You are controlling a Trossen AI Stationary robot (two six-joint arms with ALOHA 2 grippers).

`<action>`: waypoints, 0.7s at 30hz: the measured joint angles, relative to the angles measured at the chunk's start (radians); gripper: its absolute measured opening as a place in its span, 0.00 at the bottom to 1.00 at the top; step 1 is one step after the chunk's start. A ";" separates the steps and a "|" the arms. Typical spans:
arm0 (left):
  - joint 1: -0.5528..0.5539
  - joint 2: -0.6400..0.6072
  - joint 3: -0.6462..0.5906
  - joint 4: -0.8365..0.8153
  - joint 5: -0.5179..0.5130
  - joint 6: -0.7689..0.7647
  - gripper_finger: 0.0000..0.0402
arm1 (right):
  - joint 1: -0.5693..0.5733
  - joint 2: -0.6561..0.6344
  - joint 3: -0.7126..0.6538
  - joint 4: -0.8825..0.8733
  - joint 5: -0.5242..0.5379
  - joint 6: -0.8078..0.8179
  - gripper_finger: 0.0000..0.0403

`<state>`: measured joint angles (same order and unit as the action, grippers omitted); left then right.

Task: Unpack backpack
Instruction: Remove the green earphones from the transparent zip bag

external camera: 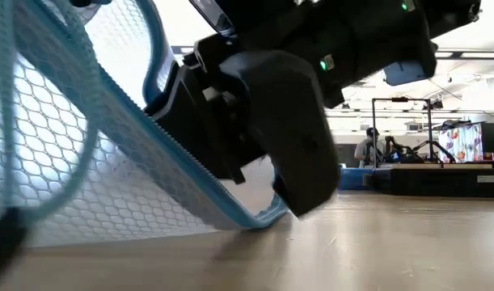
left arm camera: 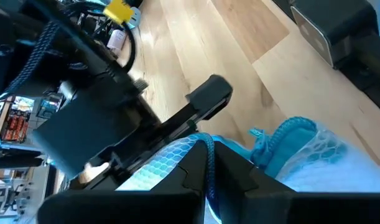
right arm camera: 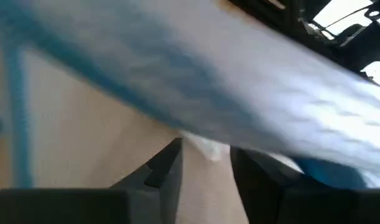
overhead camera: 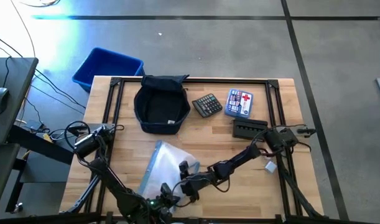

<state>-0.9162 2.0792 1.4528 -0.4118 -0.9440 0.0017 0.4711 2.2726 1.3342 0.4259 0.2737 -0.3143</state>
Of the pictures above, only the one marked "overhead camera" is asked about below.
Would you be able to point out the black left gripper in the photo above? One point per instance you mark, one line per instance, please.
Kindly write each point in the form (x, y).
(164, 210)

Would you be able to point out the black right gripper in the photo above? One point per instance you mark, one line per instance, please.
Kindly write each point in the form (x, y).
(200, 183)

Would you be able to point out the clear pouch with blue zipper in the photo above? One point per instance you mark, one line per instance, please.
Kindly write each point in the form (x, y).
(164, 161)

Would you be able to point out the dark blue backpack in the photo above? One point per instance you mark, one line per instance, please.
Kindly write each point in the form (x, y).
(160, 109)

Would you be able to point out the black calculator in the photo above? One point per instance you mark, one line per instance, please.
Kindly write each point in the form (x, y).
(207, 105)

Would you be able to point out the black slotted case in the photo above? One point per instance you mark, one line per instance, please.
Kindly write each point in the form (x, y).
(250, 129)

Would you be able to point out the small white packet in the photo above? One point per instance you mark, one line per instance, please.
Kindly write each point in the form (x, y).
(270, 167)

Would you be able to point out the blue first aid kit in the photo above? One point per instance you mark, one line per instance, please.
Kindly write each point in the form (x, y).
(239, 102)

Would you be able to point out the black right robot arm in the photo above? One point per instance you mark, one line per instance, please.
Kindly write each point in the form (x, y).
(236, 161)

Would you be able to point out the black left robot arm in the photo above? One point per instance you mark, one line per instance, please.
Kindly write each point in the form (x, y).
(115, 186)

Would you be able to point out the black clamp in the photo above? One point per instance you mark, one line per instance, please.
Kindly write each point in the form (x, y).
(306, 131)

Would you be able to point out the yellow tag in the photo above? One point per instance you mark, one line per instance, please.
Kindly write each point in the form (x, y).
(47, 137)

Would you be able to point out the blue plastic bin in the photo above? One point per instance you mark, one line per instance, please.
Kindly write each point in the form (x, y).
(105, 65)

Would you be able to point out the low black desk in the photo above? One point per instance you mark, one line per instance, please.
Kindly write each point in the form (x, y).
(0, 174)

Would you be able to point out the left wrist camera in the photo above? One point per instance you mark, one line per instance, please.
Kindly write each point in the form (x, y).
(165, 189)

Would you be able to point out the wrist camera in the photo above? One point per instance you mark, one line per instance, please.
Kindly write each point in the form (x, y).
(184, 166)
(165, 189)

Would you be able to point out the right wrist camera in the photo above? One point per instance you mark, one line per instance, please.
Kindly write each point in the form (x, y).
(184, 166)

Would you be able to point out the black aluminium table frame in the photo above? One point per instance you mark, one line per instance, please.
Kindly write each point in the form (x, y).
(227, 81)

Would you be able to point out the black desk leg frame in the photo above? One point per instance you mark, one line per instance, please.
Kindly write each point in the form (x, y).
(37, 143)

